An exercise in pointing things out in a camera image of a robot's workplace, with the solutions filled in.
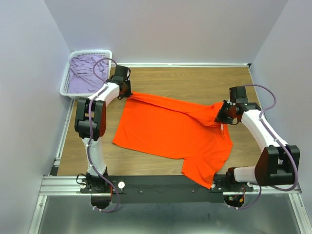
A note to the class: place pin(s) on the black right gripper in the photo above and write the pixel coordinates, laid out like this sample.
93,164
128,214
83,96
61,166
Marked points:
220,117

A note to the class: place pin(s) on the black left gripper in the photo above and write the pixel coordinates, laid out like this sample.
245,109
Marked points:
128,93

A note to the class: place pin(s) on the orange t-shirt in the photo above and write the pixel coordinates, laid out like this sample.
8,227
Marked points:
176,129

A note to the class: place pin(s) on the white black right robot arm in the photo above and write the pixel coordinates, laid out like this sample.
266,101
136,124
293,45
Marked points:
278,163

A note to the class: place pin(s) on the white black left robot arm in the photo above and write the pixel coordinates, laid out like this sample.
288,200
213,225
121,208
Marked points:
90,119

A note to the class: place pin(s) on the purple t-shirt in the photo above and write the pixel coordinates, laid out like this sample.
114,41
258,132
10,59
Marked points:
82,80

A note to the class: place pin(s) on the white perforated plastic basket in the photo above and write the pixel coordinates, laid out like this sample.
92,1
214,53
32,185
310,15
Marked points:
106,54

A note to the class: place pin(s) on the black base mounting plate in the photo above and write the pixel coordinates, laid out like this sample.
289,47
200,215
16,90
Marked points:
159,188

